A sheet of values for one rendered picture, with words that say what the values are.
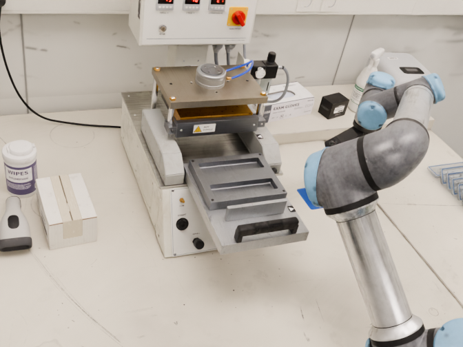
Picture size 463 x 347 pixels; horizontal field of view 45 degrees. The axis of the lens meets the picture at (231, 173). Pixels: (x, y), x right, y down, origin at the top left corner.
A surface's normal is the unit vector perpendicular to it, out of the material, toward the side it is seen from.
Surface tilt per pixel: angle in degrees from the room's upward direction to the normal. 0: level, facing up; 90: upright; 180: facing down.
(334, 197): 77
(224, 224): 0
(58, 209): 2
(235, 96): 0
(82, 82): 90
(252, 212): 90
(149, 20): 90
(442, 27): 90
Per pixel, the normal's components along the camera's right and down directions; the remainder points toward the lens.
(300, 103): 0.53, 0.55
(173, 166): 0.36, -0.18
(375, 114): -0.31, 0.54
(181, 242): 0.39, 0.23
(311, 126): 0.16, -0.78
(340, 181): -0.42, 0.23
